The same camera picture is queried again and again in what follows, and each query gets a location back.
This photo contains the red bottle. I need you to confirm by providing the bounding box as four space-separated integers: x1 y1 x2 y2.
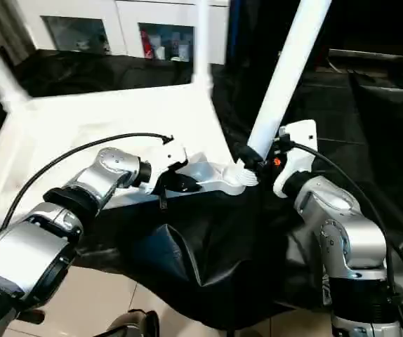
140 29 154 60

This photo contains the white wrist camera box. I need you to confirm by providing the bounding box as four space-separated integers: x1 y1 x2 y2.
145 139 190 192
272 120 320 199

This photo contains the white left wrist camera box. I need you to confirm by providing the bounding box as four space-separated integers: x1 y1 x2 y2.
145 139 190 192

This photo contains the black work mat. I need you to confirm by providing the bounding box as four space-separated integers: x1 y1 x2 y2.
0 51 403 331

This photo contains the white display cabinet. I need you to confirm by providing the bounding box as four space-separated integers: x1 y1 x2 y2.
15 0 230 65

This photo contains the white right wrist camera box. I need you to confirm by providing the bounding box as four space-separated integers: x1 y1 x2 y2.
272 120 320 199

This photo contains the grey left robot leg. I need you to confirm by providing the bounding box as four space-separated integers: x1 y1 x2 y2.
103 310 160 337

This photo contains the white plastic table top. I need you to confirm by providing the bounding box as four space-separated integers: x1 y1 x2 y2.
0 83 262 241

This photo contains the pale blue bottle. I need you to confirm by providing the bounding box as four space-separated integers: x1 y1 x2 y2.
176 39 191 62

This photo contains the black low cabinet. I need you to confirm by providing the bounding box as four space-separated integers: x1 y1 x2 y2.
230 0 403 78

